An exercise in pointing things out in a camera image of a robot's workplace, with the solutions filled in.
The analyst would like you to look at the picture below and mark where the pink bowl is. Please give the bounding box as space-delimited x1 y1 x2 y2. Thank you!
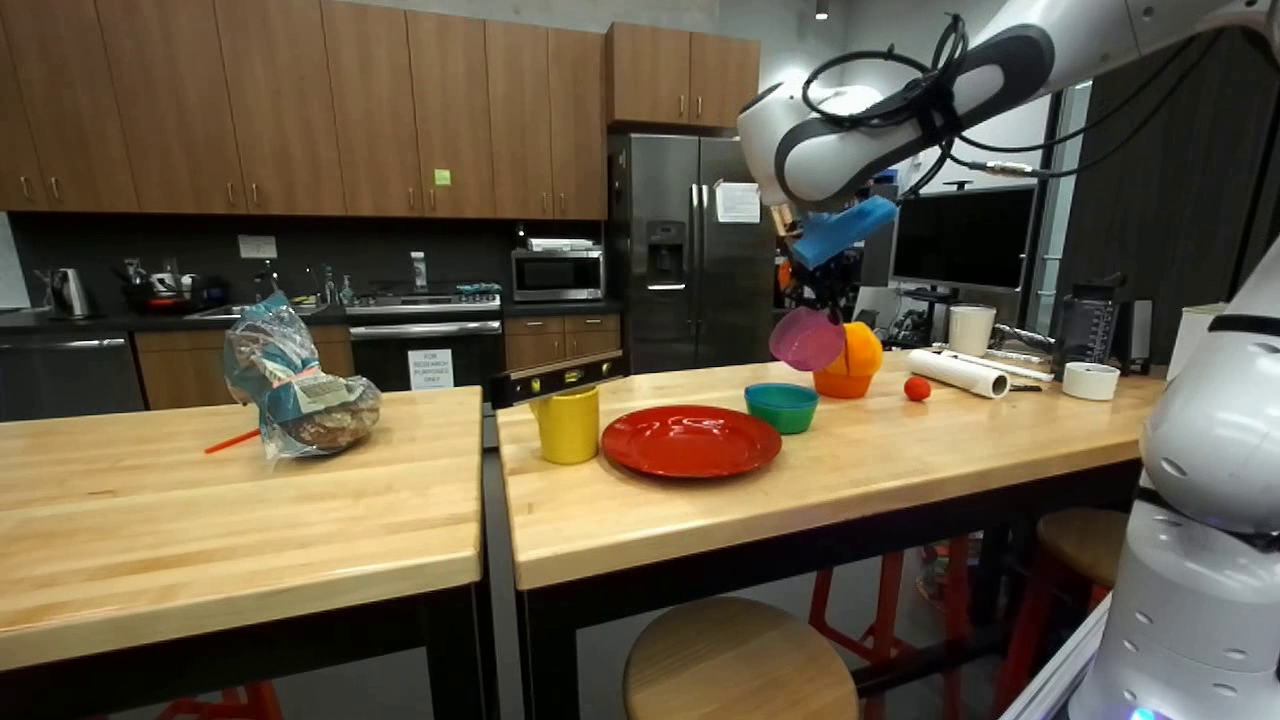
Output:
769 307 848 373

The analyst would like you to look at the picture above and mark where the orange bowl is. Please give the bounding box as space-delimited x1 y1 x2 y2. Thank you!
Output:
812 368 877 400

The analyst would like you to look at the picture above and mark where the green bowl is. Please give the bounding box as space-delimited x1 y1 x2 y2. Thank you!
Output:
744 383 820 435

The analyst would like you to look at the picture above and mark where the orange cup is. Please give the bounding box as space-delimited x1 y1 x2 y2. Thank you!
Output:
842 322 884 378

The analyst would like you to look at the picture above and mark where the paper sheet on refrigerator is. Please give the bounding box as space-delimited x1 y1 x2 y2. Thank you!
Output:
714 180 763 225

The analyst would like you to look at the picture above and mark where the steel refrigerator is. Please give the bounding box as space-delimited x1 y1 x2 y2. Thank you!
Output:
607 133 777 376

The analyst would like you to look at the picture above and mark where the monitor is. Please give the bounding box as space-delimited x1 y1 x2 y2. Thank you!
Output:
889 185 1039 294

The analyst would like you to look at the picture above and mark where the white paper cup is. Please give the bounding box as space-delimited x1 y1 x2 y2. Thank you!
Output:
948 305 998 358

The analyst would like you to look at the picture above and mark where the roll of white paper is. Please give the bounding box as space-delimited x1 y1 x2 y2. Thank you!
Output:
906 349 1011 400

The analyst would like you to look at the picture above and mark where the red plate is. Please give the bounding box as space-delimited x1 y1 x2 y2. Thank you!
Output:
601 405 783 479

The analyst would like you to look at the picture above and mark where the white rod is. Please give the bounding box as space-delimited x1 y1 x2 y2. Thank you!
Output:
930 344 1057 384

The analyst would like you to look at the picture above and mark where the wooden cabinet over refrigerator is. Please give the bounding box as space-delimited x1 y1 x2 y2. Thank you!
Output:
604 22 762 130

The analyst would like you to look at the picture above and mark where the clear measuring jug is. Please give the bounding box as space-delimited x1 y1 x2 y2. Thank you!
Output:
1055 275 1128 377

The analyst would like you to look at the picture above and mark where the microwave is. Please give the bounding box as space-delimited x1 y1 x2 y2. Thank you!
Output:
511 248 605 303

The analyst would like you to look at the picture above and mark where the wooden base cabinet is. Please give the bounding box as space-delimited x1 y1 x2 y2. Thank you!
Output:
134 326 357 411
503 314 623 372

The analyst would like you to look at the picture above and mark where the black and yellow level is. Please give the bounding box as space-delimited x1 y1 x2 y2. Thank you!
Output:
490 352 629 410

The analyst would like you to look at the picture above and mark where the white tape roll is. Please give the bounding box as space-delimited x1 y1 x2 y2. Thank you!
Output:
1062 362 1121 402

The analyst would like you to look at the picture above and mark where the yellow mug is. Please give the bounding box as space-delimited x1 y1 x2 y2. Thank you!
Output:
529 386 601 466

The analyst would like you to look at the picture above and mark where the red metal stool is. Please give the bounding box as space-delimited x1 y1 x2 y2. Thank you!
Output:
152 680 287 720
808 538 979 720

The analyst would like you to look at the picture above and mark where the wooden stool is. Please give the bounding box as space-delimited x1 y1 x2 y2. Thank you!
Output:
623 597 861 720
995 508 1131 717

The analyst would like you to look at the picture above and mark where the steel oven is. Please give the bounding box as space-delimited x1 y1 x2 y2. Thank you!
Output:
345 292 506 394

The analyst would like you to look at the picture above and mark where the white sign on oven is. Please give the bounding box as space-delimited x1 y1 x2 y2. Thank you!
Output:
408 349 455 392

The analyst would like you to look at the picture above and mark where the bag of bread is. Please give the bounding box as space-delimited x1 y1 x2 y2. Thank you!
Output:
223 292 383 461

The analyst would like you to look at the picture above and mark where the wooden top table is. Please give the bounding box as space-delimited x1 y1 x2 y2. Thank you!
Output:
0 387 491 720

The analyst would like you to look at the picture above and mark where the steel kettle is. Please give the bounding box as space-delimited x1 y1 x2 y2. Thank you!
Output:
48 268 94 320

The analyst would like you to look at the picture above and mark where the dishwasher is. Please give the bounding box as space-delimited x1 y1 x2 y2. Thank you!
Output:
0 334 147 423

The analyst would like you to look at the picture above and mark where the row of wooden wall cabinets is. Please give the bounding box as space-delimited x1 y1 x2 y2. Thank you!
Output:
0 0 609 221

